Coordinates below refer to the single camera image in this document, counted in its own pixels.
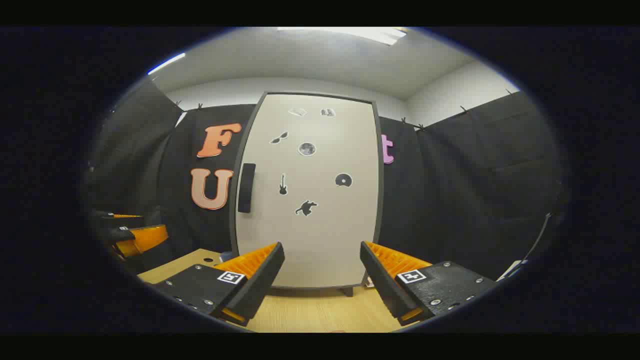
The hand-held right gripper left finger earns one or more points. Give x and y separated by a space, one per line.
260 280

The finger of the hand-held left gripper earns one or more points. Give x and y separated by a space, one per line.
142 239
115 222

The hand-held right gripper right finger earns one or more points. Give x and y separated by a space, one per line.
382 280

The white cabinet door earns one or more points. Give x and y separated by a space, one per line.
320 230

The grey cabinet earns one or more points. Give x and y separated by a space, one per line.
381 200

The black backdrop cloth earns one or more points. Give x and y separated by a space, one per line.
465 190

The ceiling light strip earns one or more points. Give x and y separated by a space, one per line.
166 63

